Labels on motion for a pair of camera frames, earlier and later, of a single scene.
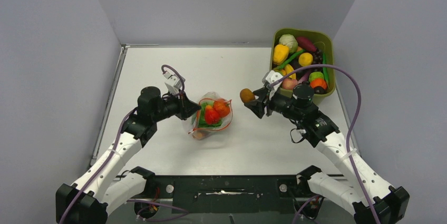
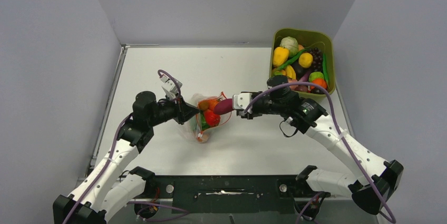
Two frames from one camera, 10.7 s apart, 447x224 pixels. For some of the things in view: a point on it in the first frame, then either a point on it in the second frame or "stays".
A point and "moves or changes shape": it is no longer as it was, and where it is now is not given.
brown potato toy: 246,95 moves or changes shape
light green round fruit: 316,75 stays
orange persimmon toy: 222,108 → 212,103
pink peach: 289,84 stays
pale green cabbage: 289,40 stays
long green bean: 281,66 stays
